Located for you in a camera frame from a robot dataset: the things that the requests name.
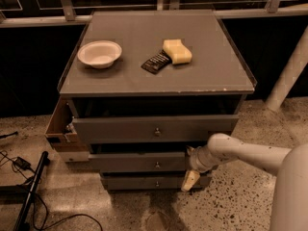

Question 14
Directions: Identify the black snack packet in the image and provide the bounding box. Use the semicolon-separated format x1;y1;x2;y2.
141;50;171;74

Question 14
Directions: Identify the metal window railing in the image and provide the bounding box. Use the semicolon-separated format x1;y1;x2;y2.
0;0;308;28

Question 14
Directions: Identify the grey top drawer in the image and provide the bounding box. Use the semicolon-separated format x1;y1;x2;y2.
73;115;239;144

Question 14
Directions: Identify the grey drawer cabinet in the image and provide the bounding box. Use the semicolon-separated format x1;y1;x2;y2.
60;11;255;177

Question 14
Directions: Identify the wooden side box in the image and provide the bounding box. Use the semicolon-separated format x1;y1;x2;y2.
45;98;90;163

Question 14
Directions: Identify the grey bottom drawer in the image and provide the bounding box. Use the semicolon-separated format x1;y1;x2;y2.
100;172;214;192

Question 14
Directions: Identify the black power adapter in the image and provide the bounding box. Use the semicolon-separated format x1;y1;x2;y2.
14;157;31;170

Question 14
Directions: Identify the white diagonal pole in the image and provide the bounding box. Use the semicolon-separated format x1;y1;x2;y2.
266;27;308;112

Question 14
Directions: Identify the black metal stand bar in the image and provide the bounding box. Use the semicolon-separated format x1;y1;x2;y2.
13;151;49;231

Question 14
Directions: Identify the yellow sponge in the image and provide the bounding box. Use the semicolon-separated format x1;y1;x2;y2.
163;39;193;64

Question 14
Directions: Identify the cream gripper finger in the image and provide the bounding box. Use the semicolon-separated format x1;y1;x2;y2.
181;170;200;192

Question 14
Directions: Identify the grey drawer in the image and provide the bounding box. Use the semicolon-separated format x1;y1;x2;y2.
73;115;239;144
100;172;214;192
89;152;192;173

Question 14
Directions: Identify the black floor cable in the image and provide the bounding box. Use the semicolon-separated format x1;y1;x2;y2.
0;149;104;231

